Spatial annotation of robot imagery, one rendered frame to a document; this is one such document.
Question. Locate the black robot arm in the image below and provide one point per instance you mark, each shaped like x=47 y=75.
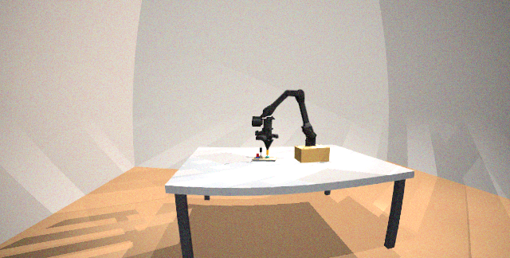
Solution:
x=307 y=128

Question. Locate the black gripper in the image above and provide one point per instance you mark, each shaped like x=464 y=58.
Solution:
x=267 y=137

